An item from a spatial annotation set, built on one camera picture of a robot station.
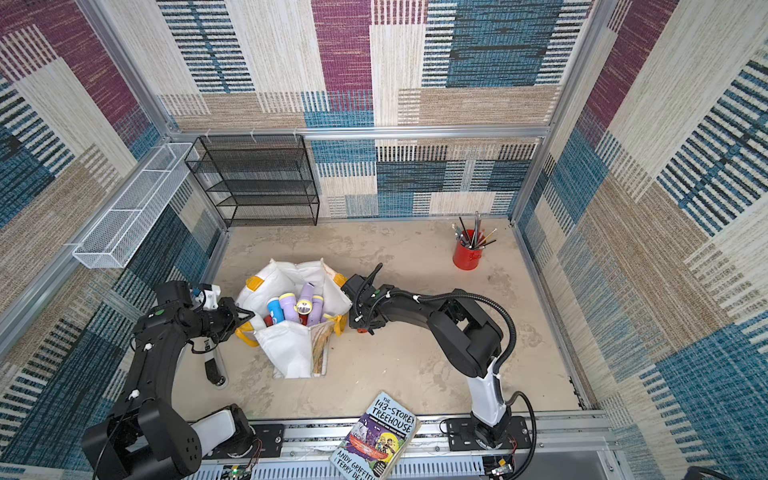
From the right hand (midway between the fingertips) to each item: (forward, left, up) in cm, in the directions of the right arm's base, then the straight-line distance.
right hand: (367, 326), depth 94 cm
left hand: (-3, +29, +15) cm, 33 cm away
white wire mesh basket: (+7, +56, +36) cm, 67 cm away
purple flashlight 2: (+2, +17, +10) cm, 20 cm away
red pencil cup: (+21, -33, +10) cm, 41 cm away
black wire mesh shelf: (+47, +39, +21) cm, 65 cm away
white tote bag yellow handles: (-11, +19, +8) cm, 23 cm away
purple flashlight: (+1, +21, +14) cm, 25 cm away
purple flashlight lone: (-1, +14, +9) cm, 17 cm away
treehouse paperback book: (-31, -4, +4) cm, 31 cm away
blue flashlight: (0, +25, +12) cm, 27 cm away
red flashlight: (-2, +1, +2) cm, 3 cm away
